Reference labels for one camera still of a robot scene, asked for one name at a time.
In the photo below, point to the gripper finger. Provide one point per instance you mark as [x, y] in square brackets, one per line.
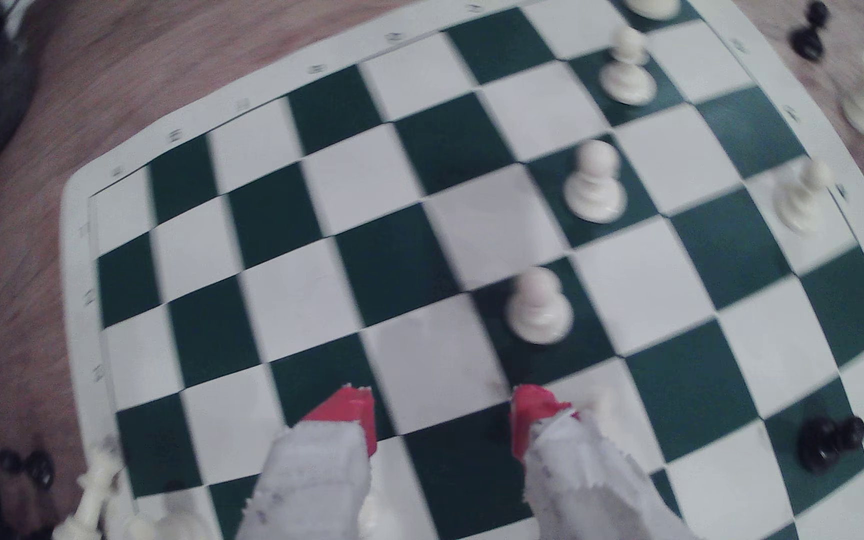
[312, 480]
[582, 487]

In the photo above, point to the white chess pawn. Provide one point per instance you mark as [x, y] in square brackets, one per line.
[799, 202]
[627, 75]
[595, 187]
[538, 311]

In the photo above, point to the white chess queen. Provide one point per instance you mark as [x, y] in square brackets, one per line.
[91, 495]

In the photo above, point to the black chess pawn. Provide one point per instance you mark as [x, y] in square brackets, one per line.
[807, 41]
[822, 444]

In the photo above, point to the green white chess board mat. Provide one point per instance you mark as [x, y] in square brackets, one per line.
[492, 225]

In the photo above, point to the white chess king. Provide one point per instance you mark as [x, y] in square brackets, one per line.
[653, 7]

